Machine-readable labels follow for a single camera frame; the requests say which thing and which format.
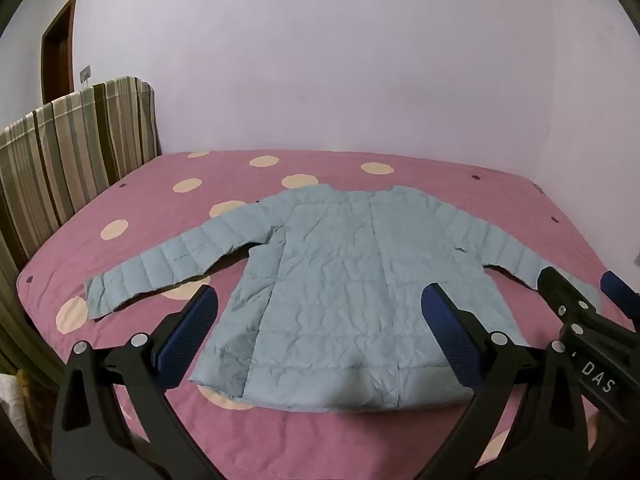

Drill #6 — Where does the striped headboard cover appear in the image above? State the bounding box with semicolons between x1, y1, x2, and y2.
0;76;162;376

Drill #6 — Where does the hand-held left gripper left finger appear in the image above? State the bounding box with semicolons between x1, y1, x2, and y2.
51;284;221;480

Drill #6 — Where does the light blue quilted jacket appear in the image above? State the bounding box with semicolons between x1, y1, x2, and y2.
84;185;608;413

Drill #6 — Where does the brown wooden door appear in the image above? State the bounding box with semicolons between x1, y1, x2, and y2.
41;0;78;106

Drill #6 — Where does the white cloth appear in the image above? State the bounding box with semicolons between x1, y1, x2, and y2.
0;372;31;441

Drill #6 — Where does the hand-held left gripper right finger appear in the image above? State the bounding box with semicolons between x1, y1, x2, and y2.
421;282;591;480

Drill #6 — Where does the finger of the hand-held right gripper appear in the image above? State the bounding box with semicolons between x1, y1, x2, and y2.
537;266;606;341
601;271;640;326

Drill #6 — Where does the pink polka dot bed sheet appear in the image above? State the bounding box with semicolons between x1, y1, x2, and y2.
15;149;640;480

